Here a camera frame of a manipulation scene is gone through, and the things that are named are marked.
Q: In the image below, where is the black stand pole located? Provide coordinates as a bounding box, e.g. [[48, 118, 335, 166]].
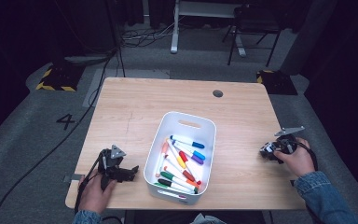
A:
[[105, 0, 127, 78]]

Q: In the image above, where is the bundle of floor cables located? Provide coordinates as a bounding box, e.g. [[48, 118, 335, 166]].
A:
[[119, 18, 187, 49]]

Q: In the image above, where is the orange marker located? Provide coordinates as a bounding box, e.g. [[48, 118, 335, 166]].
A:
[[162, 165, 200, 189]]

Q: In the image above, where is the white plastic storage bin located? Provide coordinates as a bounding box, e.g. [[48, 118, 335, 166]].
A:
[[143, 111, 217, 206]]

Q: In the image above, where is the hand-held gripper cable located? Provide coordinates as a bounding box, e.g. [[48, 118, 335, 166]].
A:
[[74, 152, 125, 224], [292, 141, 320, 172]]

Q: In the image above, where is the dark green marker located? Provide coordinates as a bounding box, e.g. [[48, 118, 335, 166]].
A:
[[159, 171, 200, 193]]

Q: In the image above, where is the black marker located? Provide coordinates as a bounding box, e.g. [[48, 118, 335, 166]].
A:
[[157, 177, 195, 194]]

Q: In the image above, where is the right hand-held gripper cable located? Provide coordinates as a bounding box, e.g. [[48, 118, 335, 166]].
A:
[[292, 141, 320, 172]]

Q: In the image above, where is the magenta marker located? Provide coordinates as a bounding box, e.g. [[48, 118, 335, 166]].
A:
[[158, 189, 188, 200]]

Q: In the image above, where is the dark blue marker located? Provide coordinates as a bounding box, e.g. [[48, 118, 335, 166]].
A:
[[170, 134, 206, 149]]

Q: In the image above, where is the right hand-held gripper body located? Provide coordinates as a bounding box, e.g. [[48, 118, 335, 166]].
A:
[[274, 125, 306, 154]]

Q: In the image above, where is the red marker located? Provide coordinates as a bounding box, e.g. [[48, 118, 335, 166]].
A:
[[178, 150, 202, 186]]

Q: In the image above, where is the light grey cloth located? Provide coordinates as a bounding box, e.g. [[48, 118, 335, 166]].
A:
[[189, 213, 227, 224]]

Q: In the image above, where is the white standing desk frame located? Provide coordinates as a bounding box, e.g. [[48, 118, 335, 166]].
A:
[[170, 0, 248, 58]]

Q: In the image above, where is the light blue marker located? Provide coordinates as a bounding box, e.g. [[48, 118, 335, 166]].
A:
[[171, 139, 207, 161]]

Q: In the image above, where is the person's right hand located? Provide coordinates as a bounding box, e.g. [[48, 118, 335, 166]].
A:
[[274, 137, 317, 178]]

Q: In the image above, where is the long black floor cable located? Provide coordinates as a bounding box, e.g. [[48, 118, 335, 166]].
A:
[[0, 48, 119, 224]]

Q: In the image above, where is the grey tape piece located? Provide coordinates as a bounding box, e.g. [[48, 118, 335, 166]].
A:
[[63, 174, 83, 183]]

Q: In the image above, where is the black chair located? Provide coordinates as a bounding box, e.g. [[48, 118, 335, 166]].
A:
[[221, 3, 283, 68]]

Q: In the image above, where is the yellow marker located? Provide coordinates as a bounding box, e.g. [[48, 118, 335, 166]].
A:
[[166, 138, 187, 170]]

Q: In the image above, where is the black yellow striped stand base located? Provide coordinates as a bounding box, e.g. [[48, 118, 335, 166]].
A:
[[255, 69, 298, 96], [35, 63, 87, 92]]

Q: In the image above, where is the pink marker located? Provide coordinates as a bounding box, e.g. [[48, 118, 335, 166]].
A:
[[155, 141, 170, 178]]

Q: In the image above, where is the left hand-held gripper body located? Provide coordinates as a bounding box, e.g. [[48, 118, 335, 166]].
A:
[[96, 144, 128, 191]]

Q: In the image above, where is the person's left hand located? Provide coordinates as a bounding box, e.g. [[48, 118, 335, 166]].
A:
[[77, 173, 117, 217]]

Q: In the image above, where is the brown marker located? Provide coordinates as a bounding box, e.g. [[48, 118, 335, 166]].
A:
[[165, 154, 197, 183]]

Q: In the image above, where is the grey column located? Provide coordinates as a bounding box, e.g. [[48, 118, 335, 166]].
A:
[[280, 0, 338, 76]]

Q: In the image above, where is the left hand-held gripper cable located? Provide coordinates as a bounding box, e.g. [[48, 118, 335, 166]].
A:
[[74, 152, 125, 224]]

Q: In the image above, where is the purple marker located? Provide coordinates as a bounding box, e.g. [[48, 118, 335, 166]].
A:
[[172, 141, 205, 166]]

